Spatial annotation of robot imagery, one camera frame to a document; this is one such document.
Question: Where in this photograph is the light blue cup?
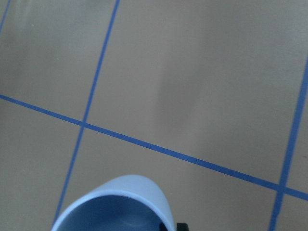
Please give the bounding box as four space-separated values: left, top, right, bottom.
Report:
52 175 176 231

